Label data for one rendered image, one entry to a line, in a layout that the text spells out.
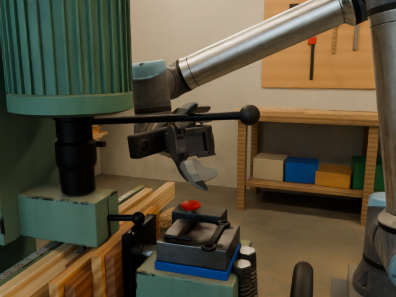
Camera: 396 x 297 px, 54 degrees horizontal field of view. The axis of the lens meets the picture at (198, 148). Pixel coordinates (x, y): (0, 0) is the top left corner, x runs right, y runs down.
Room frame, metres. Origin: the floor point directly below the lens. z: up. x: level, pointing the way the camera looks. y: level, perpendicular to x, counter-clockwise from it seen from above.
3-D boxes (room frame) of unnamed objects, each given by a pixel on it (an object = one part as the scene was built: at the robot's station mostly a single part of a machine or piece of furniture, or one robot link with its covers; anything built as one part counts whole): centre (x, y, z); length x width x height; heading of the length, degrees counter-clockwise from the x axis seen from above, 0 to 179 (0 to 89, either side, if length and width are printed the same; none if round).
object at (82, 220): (0.58, 0.20, 0.99); 0.14 x 0.07 x 0.09; 73
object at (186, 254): (0.52, 0.00, 0.99); 0.13 x 0.11 x 0.06; 163
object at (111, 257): (0.56, 0.10, 0.94); 0.16 x 0.01 x 0.07; 163
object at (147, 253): (0.54, 0.06, 0.95); 0.09 x 0.07 x 0.09; 163
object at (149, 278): (0.52, 0.00, 0.91); 0.15 x 0.14 x 0.09; 163
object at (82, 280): (0.57, 0.13, 0.92); 0.25 x 0.02 x 0.05; 163
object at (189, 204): (0.56, 0.01, 1.02); 0.03 x 0.03 x 0.01
